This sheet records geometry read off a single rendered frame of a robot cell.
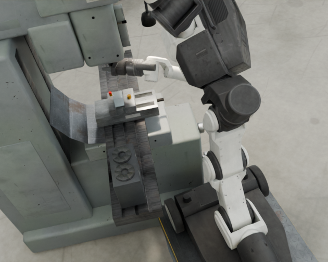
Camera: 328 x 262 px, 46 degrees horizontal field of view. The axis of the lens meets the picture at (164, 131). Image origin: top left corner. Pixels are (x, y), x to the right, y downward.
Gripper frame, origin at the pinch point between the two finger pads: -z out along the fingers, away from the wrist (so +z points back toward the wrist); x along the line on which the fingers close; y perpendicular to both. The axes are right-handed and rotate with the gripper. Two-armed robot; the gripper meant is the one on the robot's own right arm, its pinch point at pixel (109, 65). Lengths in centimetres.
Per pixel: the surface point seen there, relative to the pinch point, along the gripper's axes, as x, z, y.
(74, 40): 14.8, -4.5, -26.3
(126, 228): 34, -4, 115
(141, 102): -1.1, 12.6, 25.9
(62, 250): 56, -46, 123
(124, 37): -2.8, 10.9, -15.9
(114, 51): 7.0, 8.9, -15.2
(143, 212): 61, 31, 34
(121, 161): 49, 21, 13
